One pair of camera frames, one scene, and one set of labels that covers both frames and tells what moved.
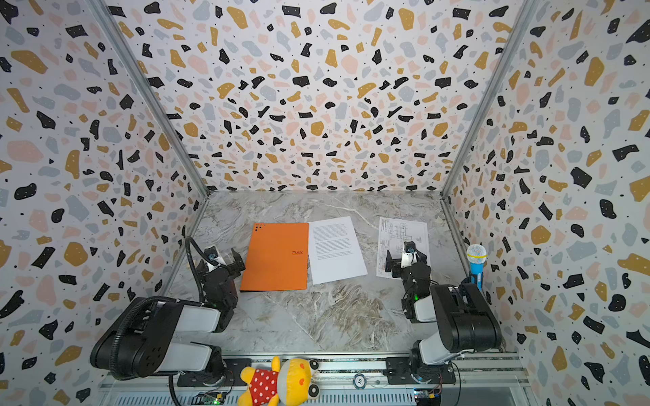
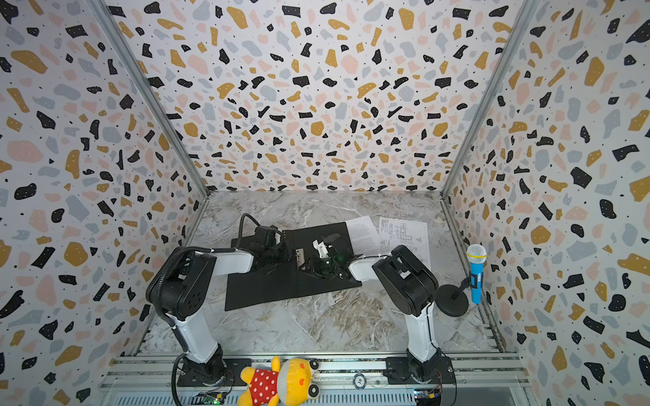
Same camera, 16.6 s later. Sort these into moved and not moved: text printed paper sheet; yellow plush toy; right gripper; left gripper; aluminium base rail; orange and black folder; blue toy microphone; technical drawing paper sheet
Moved: orange and black folder; right gripper; text printed paper sheet; left gripper
Not moved: yellow plush toy; aluminium base rail; blue toy microphone; technical drawing paper sheet
